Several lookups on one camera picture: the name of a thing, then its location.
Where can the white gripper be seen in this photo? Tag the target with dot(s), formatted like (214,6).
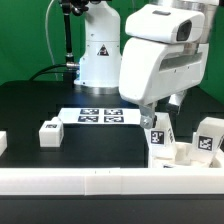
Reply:
(151,71)

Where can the white round stool seat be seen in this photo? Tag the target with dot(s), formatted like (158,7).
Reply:
(182,161)

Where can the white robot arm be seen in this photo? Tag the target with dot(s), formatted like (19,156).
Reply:
(186,22)

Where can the white marker tag sheet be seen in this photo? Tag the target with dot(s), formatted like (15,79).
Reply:
(100,116)

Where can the white U-shaped obstacle fence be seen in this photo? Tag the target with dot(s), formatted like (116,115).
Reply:
(71,181)

